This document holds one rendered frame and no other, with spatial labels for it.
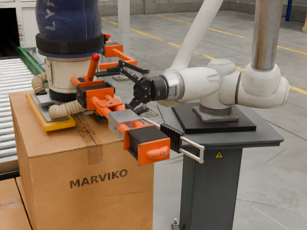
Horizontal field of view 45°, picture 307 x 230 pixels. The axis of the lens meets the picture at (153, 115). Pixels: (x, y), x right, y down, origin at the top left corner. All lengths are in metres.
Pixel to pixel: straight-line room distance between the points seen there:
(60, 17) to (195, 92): 0.48
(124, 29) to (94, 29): 3.68
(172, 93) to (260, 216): 1.50
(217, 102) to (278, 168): 1.43
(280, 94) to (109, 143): 0.84
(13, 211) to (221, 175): 0.97
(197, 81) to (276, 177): 1.85
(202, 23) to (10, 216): 1.03
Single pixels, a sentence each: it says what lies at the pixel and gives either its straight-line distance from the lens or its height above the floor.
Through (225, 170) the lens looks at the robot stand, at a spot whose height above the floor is 0.52.
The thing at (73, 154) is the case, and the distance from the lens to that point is 1.14.
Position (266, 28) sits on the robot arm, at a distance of 1.55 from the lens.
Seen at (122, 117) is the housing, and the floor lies 1.11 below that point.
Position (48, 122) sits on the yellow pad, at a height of 0.99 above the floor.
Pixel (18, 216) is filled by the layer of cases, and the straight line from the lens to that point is 1.56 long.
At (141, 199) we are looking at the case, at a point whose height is 0.70.
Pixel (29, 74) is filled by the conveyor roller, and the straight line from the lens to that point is 3.36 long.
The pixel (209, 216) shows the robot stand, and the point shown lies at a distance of 2.00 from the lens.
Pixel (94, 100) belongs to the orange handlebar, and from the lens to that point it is 1.04.
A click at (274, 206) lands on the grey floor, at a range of 2.61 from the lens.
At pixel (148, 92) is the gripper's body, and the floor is 1.09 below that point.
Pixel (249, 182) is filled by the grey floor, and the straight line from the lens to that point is 2.81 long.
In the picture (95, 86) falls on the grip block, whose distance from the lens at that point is 1.13.
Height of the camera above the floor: 1.46
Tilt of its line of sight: 22 degrees down
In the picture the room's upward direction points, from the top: 1 degrees clockwise
